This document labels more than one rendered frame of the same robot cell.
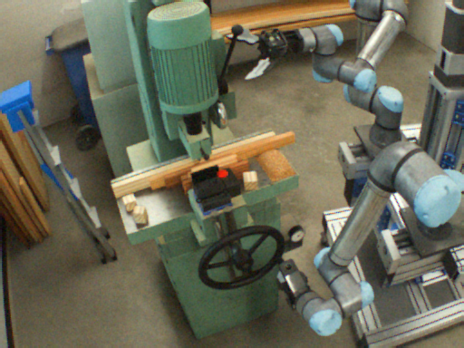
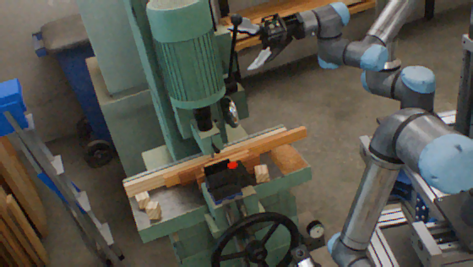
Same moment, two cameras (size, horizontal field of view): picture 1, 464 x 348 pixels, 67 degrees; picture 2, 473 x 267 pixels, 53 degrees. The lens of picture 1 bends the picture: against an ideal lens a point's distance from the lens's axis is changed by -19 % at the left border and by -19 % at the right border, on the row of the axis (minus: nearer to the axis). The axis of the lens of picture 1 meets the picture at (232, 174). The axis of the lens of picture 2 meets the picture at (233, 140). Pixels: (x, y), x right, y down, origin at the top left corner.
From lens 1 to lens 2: 0.23 m
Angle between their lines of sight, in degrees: 9
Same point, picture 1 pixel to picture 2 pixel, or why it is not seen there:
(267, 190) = (279, 182)
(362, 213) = (368, 188)
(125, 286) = not seen: outside the picture
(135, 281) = not seen: outside the picture
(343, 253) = (355, 234)
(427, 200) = (432, 161)
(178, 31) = (178, 22)
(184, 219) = (198, 213)
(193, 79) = (198, 73)
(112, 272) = not seen: outside the picture
